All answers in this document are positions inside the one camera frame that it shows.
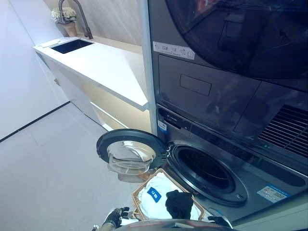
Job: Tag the round washing machine door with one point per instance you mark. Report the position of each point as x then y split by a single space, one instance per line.
134 134

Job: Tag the blue energy label sticker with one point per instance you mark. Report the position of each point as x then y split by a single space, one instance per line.
272 191

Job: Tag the dark grey washing machine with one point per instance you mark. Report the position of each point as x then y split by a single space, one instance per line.
255 173

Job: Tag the curved metal faucet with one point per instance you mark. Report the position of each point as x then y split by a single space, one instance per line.
85 29

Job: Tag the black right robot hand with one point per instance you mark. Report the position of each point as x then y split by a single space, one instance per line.
220 220

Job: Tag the blue barcode sticker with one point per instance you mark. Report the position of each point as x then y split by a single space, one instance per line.
162 126

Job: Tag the beige flower pot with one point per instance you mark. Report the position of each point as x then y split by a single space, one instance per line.
70 29

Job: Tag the black rectangular sink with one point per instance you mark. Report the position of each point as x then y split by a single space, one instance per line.
70 45

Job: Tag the white garment with blue patch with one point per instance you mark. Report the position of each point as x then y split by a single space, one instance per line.
154 205

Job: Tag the black garment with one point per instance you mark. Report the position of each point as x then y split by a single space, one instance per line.
179 204

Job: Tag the white vertical side panel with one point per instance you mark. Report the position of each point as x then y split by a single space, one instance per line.
149 72

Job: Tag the dark grey dryer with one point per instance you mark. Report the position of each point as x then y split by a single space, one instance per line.
216 72

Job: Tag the woven wicker laundry basket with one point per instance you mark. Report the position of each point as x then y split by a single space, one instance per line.
138 193

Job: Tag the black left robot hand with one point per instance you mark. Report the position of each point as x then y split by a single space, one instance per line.
115 215

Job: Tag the white instruction sticker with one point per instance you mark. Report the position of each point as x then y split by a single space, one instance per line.
173 50

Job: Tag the white flower bunch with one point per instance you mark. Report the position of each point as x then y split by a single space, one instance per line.
63 13

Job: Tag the white counter cabinet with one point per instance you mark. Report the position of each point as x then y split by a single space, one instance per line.
108 69

